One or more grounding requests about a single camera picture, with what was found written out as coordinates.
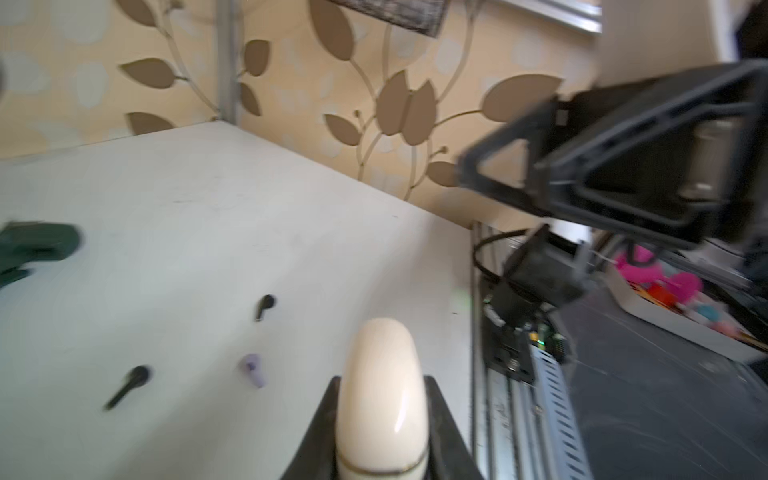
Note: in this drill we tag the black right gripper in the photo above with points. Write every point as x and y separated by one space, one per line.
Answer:
671 161

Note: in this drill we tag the beige earbud charging case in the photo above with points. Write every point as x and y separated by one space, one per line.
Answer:
382 422

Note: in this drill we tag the green rivet gun tool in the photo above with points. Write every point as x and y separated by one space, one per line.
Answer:
29 242

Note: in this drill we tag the black earbud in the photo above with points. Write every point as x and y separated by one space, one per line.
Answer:
136 378
265 303

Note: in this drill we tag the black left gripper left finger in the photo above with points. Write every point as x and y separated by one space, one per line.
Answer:
315 458

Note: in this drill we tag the black wire basket back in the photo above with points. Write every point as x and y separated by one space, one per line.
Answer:
424 17

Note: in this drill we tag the tray of colourful items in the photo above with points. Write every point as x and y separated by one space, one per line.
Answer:
677 305

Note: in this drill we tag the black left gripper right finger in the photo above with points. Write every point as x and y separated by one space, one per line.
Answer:
448 458

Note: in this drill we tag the aluminium frame post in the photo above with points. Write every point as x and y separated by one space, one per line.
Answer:
226 26

